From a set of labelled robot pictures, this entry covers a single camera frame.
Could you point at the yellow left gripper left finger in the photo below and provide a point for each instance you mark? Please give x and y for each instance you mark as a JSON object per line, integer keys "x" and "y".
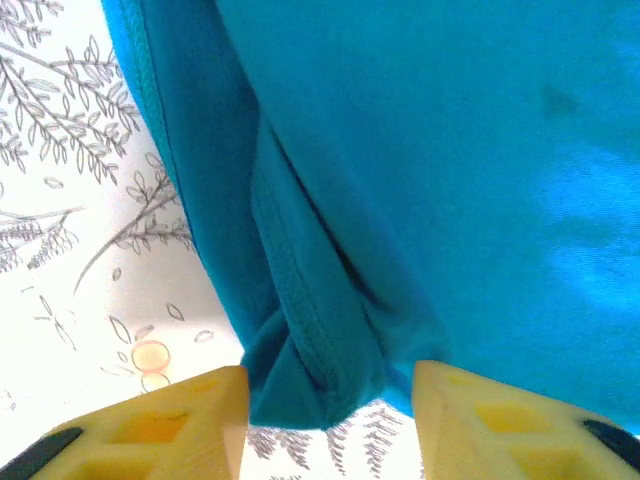
{"x": 150, "y": 440}

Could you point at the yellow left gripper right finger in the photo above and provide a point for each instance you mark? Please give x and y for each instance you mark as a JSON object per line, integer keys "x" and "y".
{"x": 500, "y": 430}

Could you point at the blue t-shirt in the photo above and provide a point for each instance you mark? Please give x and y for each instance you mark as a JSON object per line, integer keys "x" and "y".
{"x": 400, "y": 175}

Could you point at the floral tablecloth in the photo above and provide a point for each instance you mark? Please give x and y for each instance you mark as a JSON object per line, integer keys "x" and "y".
{"x": 65, "y": 250}

